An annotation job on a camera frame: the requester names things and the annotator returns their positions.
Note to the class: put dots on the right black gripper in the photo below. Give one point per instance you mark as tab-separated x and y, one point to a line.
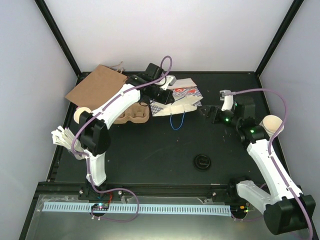
211	108

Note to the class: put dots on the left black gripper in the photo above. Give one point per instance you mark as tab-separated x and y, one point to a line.
168	94

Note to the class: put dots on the blue checkered paper bag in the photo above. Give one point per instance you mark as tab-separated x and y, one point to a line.
187	98

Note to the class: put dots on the brown pulp cup carrier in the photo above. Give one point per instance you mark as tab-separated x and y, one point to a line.
136	113

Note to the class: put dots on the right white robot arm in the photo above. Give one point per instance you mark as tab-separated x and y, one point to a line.
284	206

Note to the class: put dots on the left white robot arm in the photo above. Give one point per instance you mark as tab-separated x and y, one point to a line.
94	126

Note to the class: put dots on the black plastic cup lid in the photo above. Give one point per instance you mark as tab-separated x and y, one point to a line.
202	162

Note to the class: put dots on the right stack of paper cups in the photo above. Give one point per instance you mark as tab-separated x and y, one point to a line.
271	123

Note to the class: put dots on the stack of paper cups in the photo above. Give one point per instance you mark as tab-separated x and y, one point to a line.
78	112
271	123

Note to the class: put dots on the brown kraft paper bag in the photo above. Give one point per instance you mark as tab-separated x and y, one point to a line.
97	88

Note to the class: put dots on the left stack of paper cups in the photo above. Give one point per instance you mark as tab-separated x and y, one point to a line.
78	112

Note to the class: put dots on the small circuit board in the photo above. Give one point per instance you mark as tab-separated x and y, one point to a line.
100	207

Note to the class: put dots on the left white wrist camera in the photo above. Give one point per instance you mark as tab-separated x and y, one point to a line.
169	80

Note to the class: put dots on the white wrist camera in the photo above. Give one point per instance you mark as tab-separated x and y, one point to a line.
227	98
169	80

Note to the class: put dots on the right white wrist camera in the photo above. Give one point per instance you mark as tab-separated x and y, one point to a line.
227	98

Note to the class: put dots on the light blue cable duct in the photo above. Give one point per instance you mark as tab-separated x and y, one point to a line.
158	209

